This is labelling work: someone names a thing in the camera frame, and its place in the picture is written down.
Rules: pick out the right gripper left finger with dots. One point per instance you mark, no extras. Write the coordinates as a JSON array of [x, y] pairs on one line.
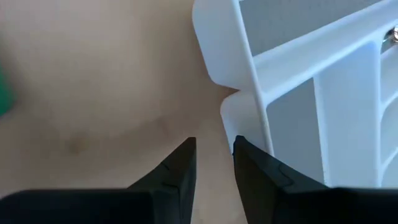
[[93, 208]]

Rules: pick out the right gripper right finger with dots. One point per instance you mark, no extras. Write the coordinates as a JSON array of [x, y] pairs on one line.
[[311, 208]]

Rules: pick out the white cutlery tray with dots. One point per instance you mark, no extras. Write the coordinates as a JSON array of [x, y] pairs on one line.
[[345, 109]]

